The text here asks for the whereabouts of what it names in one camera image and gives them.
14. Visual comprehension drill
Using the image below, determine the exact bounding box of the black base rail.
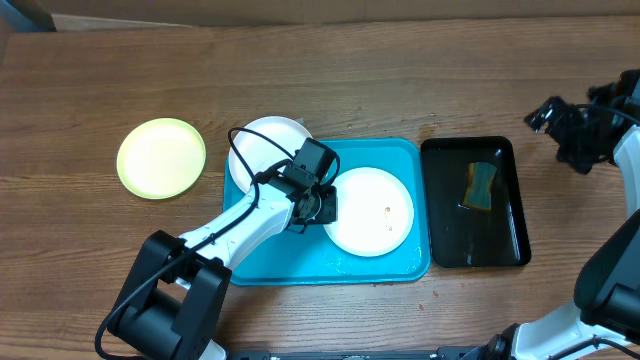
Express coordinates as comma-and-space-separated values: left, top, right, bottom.
227, 346, 477, 360

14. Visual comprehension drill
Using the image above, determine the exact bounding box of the white plate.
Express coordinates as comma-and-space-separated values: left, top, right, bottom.
324, 167, 414, 257
233, 116, 311, 174

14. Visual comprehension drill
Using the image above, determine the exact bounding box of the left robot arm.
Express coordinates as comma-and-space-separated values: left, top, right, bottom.
94, 175, 337, 359

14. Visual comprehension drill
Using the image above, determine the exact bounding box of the right black cable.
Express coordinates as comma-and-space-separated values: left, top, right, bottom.
569, 97, 640, 129

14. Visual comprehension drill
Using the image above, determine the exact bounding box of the black cable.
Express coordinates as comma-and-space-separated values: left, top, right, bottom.
94, 127, 342, 360
569, 97, 640, 129

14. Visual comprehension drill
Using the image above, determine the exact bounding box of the yellow-green rimmed plate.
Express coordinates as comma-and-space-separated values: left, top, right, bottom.
116, 118, 206, 200

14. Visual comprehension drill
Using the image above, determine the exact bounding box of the teal plastic tray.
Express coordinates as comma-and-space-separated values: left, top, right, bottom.
231, 138, 431, 286

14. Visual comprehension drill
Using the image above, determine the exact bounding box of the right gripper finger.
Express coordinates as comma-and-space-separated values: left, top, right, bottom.
557, 149, 594, 174
523, 96, 568, 132

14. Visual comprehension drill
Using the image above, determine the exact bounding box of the black plastic tray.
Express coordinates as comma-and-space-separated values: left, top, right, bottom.
420, 136, 532, 268

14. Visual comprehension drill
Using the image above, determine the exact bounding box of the green yellow sponge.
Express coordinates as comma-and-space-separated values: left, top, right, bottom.
461, 162, 497, 211

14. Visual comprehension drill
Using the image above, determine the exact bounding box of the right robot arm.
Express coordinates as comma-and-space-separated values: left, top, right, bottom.
458, 74, 639, 360

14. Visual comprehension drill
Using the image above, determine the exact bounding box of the left black cable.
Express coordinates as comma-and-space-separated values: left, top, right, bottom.
94, 127, 342, 360

